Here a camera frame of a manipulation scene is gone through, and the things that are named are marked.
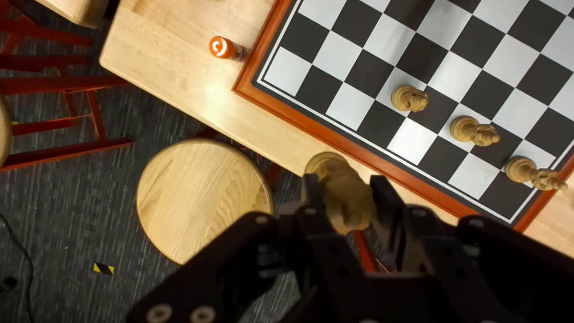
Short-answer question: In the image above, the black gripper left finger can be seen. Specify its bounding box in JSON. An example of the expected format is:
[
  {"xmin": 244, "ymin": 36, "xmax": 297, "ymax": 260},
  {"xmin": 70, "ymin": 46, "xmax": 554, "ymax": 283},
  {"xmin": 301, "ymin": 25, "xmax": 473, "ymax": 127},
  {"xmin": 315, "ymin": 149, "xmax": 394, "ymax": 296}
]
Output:
[{"xmin": 301, "ymin": 174, "xmax": 353, "ymax": 282}]

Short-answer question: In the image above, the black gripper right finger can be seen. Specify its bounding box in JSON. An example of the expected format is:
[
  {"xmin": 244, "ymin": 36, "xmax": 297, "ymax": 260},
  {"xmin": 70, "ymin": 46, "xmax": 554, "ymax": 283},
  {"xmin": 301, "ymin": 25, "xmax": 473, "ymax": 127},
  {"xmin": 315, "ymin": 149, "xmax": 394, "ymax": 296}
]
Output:
[{"xmin": 369, "ymin": 176, "xmax": 416, "ymax": 269}]

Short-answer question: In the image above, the tan knight chess piece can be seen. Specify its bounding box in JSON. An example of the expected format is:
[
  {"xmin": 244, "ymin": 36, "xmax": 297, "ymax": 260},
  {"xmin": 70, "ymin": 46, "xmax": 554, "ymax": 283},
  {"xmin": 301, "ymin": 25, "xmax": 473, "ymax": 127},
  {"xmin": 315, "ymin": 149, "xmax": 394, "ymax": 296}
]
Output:
[{"xmin": 305, "ymin": 151, "xmax": 375, "ymax": 235}]

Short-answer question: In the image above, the tan piece on board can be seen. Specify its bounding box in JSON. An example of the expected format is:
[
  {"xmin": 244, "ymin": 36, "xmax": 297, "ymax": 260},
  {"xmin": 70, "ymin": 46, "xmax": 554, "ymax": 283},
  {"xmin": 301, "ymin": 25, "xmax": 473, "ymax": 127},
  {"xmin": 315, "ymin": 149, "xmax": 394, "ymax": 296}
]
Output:
[{"xmin": 504, "ymin": 156, "xmax": 568, "ymax": 192}]

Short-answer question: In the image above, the tan bishop on board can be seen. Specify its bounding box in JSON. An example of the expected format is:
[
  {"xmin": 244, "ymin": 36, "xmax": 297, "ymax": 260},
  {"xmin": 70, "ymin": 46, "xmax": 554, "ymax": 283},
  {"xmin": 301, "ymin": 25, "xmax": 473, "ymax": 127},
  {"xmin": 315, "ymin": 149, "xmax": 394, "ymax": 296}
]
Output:
[{"xmin": 448, "ymin": 115, "xmax": 500, "ymax": 147}]

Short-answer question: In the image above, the tan pawn on board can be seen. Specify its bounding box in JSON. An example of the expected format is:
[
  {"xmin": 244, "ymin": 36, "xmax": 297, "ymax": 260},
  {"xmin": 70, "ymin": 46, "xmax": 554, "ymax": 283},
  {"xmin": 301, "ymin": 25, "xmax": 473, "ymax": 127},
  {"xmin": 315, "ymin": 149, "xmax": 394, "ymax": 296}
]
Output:
[{"xmin": 391, "ymin": 86, "xmax": 428, "ymax": 113}]

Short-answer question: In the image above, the black white chessboard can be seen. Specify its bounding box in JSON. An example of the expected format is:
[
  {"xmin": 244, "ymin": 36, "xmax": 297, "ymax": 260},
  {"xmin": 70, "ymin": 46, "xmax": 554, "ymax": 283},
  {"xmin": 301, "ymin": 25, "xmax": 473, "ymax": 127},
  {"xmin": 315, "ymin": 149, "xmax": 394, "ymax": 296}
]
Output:
[{"xmin": 235, "ymin": 0, "xmax": 574, "ymax": 228}]

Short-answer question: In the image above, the round wooden stool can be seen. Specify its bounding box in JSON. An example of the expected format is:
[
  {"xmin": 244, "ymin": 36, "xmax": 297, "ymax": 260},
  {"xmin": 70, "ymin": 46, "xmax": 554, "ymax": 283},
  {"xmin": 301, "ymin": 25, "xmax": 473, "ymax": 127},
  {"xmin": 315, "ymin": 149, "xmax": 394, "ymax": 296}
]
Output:
[{"xmin": 136, "ymin": 140, "xmax": 272, "ymax": 264}]

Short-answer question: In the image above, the orange capped marker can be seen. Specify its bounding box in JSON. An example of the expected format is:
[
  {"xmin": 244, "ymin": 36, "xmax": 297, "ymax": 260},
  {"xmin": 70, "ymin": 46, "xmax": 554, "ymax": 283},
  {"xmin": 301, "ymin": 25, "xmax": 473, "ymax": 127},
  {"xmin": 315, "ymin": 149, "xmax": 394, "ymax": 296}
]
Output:
[{"xmin": 208, "ymin": 36, "xmax": 245, "ymax": 61}]

